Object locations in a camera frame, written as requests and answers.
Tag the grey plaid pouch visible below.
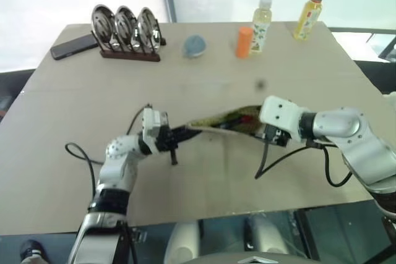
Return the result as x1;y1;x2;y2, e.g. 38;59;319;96
186;104;267;142

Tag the orange cylindrical container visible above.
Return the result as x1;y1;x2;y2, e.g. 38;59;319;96
235;26;254;59

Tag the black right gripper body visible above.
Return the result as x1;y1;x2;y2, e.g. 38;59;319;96
262;122;292;148

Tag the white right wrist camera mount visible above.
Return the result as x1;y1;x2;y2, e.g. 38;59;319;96
259;95;311;142

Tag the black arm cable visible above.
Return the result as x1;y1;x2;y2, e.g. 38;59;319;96
254;138;354;188
64;102;153;205

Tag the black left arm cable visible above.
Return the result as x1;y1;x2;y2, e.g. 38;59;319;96
64;102;153;205

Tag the black smartphone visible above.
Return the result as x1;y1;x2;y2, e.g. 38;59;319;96
50;34;101;61

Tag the black left gripper straight finger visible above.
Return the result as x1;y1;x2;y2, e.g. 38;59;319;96
171;124;202;142

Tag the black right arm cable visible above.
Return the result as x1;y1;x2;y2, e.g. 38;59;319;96
254;138;354;188

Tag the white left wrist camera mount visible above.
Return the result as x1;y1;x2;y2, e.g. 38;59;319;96
141;108;170;147

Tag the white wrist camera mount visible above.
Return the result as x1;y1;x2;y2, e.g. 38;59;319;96
141;108;170;147
259;95;311;142

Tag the white rounded robot leg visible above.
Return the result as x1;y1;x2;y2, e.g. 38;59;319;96
163;219;202;264
246;213;291;257

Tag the black marker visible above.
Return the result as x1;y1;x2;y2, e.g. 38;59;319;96
218;116;241;130

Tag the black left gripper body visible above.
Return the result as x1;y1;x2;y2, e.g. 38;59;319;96
154;124;181;154

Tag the blue-grey round scrubber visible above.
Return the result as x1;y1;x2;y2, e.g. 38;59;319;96
181;34;208;59

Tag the short yellow drink bottle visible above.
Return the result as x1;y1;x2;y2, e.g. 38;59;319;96
249;0;275;56

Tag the tall yellow drink bottle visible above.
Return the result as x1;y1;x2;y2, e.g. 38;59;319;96
291;0;330;41

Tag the dark wooden dish rack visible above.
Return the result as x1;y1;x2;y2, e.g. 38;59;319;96
91;30;168;63

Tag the black shoe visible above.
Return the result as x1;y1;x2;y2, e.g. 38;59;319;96
19;239;47;263

